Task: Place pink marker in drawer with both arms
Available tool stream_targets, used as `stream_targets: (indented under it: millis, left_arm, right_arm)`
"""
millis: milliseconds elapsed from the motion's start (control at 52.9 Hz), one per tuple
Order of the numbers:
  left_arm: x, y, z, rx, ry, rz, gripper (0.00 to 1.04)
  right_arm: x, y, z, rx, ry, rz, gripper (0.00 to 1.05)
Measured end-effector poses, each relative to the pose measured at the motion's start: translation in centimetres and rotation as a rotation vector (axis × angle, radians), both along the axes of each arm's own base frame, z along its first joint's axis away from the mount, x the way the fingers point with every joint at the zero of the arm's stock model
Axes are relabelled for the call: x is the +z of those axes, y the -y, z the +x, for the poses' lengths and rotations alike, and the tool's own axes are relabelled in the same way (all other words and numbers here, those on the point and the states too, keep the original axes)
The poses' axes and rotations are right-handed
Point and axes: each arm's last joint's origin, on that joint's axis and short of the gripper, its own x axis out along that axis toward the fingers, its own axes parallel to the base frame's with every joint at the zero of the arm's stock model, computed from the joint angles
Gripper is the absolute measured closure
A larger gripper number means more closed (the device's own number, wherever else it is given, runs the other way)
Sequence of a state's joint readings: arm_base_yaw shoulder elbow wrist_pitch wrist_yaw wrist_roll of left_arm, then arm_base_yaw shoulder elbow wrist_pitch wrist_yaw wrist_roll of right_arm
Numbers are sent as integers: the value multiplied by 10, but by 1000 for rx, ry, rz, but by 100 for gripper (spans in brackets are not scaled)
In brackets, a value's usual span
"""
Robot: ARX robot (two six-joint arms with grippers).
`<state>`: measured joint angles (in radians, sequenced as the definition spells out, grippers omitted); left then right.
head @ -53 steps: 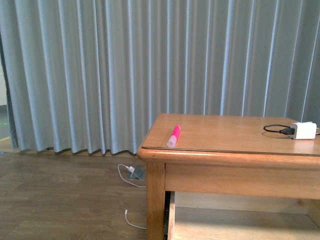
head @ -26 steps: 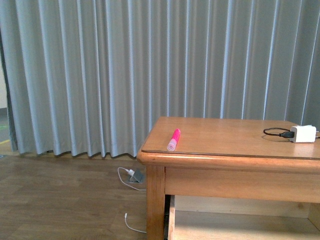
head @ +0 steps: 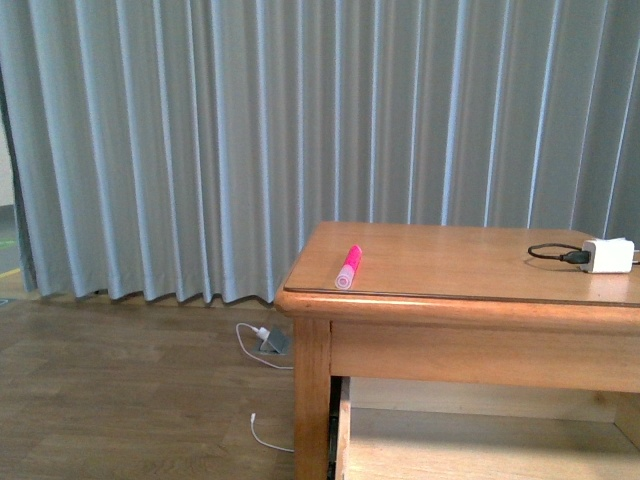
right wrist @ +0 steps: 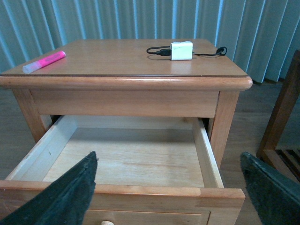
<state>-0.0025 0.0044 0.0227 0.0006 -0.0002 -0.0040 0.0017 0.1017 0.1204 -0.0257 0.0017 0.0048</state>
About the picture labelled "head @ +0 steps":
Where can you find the pink marker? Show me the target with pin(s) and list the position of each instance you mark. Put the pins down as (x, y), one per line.
(346, 275)

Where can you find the wooden drawer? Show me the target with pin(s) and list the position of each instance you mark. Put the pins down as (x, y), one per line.
(385, 429)

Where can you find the wooden drawer cabinet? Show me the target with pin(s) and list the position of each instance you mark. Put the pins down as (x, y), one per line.
(447, 304)

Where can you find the open grey floor socket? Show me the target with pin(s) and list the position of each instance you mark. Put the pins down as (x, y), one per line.
(278, 343)

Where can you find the grey pleated curtain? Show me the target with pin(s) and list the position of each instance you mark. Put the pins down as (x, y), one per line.
(191, 147)

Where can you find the white power adapter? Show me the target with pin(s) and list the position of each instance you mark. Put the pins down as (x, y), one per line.
(612, 256)

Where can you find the white wall plug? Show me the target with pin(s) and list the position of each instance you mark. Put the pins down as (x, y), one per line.
(262, 332)

